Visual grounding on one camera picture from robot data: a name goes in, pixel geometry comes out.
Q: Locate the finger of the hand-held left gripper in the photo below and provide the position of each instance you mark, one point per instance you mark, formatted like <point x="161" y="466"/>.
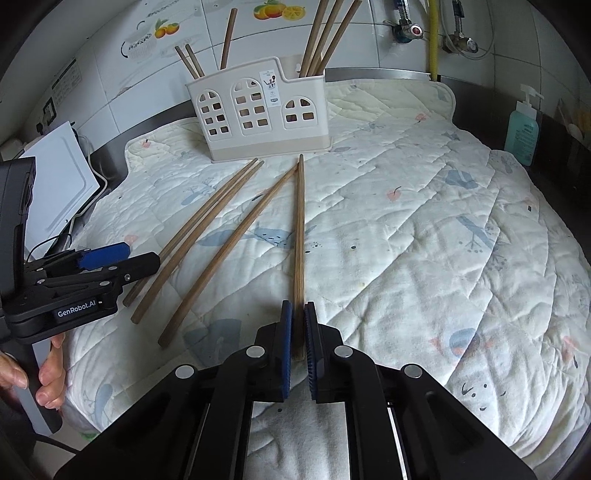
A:
<point x="134" y="266"/>
<point x="104" y="256"/>

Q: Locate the cream quilted printed mat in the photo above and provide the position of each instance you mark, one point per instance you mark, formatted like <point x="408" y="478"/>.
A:
<point x="392" y="230"/>

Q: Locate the white microwave oven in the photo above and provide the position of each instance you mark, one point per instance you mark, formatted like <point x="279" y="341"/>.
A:
<point x="60" y="184"/>

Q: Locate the metal valve with red knob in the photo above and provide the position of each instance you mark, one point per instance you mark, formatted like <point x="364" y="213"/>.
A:
<point x="408" y="30"/>

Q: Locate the metal water valve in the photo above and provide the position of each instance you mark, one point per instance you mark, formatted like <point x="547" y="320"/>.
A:
<point x="461" y="44"/>

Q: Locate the teal soap pump bottle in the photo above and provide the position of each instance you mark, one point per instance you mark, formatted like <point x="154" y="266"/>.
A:
<point x="521" y="134"/>

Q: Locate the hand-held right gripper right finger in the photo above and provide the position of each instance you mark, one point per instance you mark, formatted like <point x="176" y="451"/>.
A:
<point x="311" y="350"/>

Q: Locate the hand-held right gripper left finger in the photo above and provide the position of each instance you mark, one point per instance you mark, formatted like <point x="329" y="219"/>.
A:
<point x="286" y="350"/>

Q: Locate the brown wooden chopstick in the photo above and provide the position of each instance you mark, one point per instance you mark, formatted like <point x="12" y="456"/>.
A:
<point x="195" y="60"/>
<point x="231" y="251"/>
<point x="207" y="207"/>
<point x="328" y="32"/>
<point x="227" y="39"/>
<point x="341" y="32"/>
<point x="203" y="230"/>
<point x="187" y="64"/>
<point x="314" y="37"/>
<point x="300" y="230"/>

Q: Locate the black wall switch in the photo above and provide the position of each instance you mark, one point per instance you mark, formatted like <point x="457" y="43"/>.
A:
<point x="50" y="110"/>

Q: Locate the cream plastic chopstick holder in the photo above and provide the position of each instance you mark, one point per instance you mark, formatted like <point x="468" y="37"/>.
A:
<point x="277" y="138"/>

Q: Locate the printed wall label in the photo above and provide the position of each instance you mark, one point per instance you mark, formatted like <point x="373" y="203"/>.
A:
<point x="67" y="82"/>

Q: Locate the black utensil container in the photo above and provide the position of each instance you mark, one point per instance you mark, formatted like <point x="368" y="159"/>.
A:
<point x="577" y="145"/>

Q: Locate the person's left hand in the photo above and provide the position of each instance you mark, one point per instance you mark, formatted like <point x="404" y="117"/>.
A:
<point x="51" y="374"/>

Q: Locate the yellow gas pipe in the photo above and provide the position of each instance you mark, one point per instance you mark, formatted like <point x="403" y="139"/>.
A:
<point x="434" y="41"/>

